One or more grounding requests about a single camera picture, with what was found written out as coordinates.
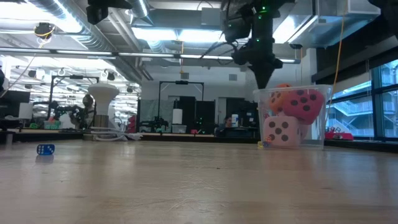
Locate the black aluminium table frame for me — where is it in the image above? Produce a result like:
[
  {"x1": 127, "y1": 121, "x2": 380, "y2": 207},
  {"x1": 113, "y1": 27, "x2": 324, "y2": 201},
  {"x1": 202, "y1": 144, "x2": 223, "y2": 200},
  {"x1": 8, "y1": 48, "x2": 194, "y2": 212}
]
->
[{"x1": 0, "y1": 129, "x2": 398, "y2": 154}]

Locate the small blue die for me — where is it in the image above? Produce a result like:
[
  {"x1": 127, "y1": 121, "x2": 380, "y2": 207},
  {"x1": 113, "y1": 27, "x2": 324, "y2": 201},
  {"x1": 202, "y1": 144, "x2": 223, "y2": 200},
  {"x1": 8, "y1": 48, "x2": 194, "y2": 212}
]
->
[{"x1": 36, "y1": 143, "x2": 56, "y2": 156}]

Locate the black gantry frame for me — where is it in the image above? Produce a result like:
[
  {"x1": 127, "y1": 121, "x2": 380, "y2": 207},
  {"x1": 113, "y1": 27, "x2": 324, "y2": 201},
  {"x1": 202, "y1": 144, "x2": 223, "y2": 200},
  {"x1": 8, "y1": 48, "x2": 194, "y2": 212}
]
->
[
  {"x1": 49, "y1": 74, "x2": 101, "y2": 125},
  {"x1": 158, "y1": 80, "x2": 205, "y2": 127}
]

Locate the person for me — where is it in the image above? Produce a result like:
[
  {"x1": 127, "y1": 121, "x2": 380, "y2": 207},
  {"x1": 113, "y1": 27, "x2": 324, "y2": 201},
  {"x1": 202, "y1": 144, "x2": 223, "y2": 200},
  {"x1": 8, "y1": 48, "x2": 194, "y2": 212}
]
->
[
  {"x1": 216, "y1": 115, "x2": 234, "y2": 138},
  {"x1": 68, "y1": 93, "x2": 95, "y2": 129}
]

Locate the large red foam die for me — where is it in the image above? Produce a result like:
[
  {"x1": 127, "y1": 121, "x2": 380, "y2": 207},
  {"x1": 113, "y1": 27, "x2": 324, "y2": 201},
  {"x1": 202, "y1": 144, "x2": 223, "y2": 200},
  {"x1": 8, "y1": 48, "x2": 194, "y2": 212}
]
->
[{"x1": 282, "y1": 88, "x2": 325, "y2": 126}]

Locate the long ceiling light bar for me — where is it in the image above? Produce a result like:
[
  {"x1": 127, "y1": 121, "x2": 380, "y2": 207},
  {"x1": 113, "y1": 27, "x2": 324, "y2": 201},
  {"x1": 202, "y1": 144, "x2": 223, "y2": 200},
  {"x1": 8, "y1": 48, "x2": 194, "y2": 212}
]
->
[{"x1": 0, "y1": 47, "x2": 301, "y2": 65}]

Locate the white power cable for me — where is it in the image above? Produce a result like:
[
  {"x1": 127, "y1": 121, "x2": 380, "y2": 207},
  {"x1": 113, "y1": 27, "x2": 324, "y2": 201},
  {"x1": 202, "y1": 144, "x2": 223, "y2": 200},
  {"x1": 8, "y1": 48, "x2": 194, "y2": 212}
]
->
[{"x1": 89, "y1": 126, "x2": 144, "y2": 142}]

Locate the black cable reel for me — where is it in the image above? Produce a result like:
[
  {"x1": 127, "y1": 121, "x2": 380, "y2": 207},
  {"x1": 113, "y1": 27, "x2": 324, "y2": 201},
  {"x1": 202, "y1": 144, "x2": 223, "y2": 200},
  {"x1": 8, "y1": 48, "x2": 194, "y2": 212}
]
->
[{"x1": 33, "y1": 22, "x2": 57, "y2": 40}]

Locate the yellow hanging cable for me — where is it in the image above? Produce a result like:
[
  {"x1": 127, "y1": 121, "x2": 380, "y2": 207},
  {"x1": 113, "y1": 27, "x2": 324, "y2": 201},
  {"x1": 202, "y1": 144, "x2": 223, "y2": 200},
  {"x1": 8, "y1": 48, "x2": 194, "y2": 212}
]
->
[{"x1": 328, "y1": 15, "x2": 346, "y2": 103}]

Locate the large pink foam die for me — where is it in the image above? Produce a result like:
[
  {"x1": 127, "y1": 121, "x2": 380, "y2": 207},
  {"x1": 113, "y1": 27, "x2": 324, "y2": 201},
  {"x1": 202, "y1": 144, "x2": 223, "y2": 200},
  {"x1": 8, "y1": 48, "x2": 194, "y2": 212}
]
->
[{"x1": 262, "y1": 116, "x2": 302, "y2": 149}]

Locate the white lamp with cable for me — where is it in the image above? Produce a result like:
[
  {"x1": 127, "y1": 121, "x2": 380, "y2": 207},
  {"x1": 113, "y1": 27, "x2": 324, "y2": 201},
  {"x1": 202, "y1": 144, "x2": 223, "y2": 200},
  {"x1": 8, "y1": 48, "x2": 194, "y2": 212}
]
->
[{"x1": 87, "y1": 83, "x2": 121, "y2": 139}]

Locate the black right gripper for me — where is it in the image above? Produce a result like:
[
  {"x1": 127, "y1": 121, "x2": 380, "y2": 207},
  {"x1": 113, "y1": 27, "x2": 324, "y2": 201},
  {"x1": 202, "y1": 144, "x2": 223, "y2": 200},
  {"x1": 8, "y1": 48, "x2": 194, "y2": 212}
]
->
[{"x1": 231, "y1": 39, "x2": 284, "y2": 90}]

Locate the white paper towel roll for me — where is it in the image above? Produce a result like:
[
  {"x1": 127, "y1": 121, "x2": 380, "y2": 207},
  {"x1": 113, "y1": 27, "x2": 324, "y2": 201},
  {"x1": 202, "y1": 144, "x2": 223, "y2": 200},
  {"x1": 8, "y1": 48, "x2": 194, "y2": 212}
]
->
[{"x1": 172, "y1": 108, "x2": 183, "y2": 126}]

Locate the large orange foam die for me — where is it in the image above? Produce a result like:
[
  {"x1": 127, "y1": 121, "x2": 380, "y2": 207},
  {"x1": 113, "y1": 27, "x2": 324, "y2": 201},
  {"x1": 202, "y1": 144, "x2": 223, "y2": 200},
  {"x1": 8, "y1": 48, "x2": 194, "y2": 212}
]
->
[{"x1": 268, "y1": 83, "x2": 294, "y2": 116}]

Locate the red tray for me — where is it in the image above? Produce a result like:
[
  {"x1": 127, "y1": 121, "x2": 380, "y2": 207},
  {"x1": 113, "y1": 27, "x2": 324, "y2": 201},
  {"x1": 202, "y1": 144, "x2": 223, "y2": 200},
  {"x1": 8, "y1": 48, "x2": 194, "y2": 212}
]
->
[{"x1": 324, "y1": 131, "x2": 354, "y2": 141}]

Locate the clear plastic bin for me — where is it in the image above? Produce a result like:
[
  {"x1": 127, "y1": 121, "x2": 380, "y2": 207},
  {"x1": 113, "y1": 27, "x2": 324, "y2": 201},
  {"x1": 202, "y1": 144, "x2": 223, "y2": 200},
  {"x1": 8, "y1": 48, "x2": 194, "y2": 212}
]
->
[{"x1": 252, "y1": 84, "x2": 333, "y2": 150}]

